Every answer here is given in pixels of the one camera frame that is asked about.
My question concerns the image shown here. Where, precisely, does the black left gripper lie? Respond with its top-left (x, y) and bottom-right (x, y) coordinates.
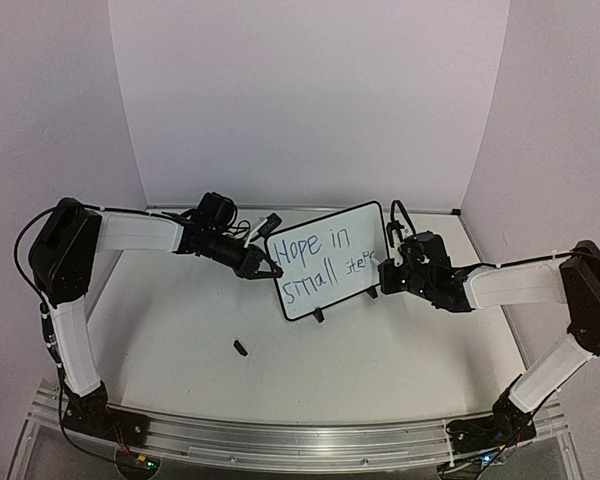
top-left (205, 228), bottom-right (284, 279)

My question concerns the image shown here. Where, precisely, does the white whiteboard with black frame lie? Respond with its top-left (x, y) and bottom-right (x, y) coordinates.
top-left (265, 201), bottom-right (389, 322)

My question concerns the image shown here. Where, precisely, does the blue marker cap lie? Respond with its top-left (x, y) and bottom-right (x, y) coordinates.
top-left (233, 339), bottom-right (248, 357)

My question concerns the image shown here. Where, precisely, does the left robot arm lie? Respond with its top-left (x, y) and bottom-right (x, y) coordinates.
top-left (28, 192), bottom-right (283, 440)

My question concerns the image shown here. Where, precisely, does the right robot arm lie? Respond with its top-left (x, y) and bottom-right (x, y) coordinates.
top-left (378, 221), bottom-right (600, 453)

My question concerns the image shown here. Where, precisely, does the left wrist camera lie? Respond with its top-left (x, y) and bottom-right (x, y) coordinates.
top-left (244, 213), bottom-right (282, 247)

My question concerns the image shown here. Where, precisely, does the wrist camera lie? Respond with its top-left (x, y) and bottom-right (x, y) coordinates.
top-left (386, 220), bottom-right (404, 248)
top-left (244, 213), bottom-right (282, 247)

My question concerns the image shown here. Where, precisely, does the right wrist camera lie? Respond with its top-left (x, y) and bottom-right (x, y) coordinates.
top-left (386, 220), bottom-right (404, 248)

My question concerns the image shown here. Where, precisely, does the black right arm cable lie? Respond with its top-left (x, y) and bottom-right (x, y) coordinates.
top-left (388, 199), bottom-right (600, 281)

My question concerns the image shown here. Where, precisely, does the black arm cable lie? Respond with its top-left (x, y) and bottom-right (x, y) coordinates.
top-left (388, 199), bottom-right (600, 281)
top-left (13, 207), bottom-right (81, 401)

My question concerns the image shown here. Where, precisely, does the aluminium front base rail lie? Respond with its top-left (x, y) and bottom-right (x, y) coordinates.
top-left (8, 388), bottom-right (582, 479)

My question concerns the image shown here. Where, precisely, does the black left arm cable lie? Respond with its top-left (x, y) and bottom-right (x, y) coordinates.
top-left (13, 207), bottom-right (81, 401)

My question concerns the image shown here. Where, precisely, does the black left base cable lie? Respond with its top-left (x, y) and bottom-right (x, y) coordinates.
top-left (54, 407), bottom-right (131, 469)

